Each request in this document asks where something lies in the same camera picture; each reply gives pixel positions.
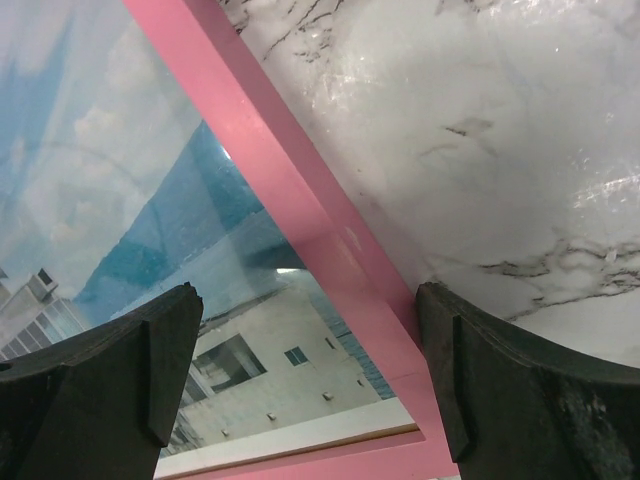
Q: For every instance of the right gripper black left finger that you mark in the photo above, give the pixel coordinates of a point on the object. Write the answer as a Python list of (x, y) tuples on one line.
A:
[(101, 404)]

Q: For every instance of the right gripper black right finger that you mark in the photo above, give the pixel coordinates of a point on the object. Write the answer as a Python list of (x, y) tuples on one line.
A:
[(515, 405)]

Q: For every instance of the building photo print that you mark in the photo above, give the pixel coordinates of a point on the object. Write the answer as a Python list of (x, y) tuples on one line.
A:
[(114, 190)]

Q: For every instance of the pink wooden picture frame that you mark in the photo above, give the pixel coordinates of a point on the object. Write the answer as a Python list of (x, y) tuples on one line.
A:
[(278, 160)]

